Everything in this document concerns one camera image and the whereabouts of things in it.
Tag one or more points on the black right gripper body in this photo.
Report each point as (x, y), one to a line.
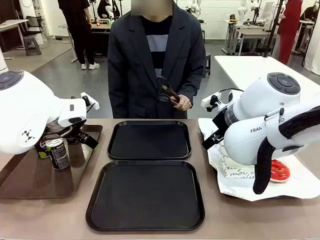
(220, 122)

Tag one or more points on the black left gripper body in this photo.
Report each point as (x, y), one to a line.
(75, 132)

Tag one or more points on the black serving tongs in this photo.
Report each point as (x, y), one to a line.
(163, 91)

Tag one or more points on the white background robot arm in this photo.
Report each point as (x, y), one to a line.
(242, 12)

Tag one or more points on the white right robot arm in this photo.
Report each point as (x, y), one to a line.
(250, 140)

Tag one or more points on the person's left forearm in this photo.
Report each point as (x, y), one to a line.
(193, 80)

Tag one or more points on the person's right forearm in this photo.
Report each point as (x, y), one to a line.
(118, 100)

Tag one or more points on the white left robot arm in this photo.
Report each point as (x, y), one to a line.
(25, 107)

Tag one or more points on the person's left hand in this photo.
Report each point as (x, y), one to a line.
(183, 102)

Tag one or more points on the black tray under paper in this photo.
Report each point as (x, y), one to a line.
(215, 172)

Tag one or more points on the empty printed paper box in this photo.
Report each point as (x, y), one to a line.
(237, 172)

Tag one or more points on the brown plastic tray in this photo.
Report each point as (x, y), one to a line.
(37, 175)

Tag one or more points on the dark stool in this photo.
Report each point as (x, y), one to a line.
(208, 65)

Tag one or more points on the white table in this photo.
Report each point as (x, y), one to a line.
(250, 70)

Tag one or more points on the small black plastic tray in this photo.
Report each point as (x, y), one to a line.
(149, 140)

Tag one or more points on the red glazed donut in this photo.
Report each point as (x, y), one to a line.
(281, 172)

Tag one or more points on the large black plastic tray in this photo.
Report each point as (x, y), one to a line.
(145, 197)

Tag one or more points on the person in dark blazer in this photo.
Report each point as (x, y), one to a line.
(130, 62)

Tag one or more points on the grey workbench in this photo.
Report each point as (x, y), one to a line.
(250, 33)

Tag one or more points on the white paper sheet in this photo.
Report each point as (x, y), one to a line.
(295, 185)

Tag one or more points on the grey step stool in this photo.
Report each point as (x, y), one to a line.
(32, 46)

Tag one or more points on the standing person in black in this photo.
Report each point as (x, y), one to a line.
(80, 30)

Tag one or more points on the black office chair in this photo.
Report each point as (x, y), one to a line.
(33, 25)

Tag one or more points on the person in red apron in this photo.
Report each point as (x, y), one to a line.
(290, 30)

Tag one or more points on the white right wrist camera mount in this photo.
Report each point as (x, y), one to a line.
(211, 100)

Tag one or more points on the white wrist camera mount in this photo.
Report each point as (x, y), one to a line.
(93, 103)
(211, 100)

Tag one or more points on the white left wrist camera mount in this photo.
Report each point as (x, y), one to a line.
(93, 103)

